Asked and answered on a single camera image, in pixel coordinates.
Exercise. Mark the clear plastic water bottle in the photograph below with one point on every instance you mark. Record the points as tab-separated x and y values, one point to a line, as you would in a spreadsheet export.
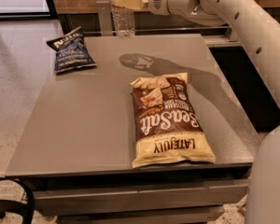
123	20

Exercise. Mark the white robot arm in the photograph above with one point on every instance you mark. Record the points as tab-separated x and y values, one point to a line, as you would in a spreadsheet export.
259	33

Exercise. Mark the blue chip bag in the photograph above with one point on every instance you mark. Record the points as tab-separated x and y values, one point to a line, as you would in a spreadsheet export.
71	52

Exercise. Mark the brown yellow tortilla chip bag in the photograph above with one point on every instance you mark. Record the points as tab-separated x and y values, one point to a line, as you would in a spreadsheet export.
166	126

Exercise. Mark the grey table drawer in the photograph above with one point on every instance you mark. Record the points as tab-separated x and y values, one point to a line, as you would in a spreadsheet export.
139	198

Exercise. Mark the black chair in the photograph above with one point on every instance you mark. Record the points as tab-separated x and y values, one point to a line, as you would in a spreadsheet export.
25	210

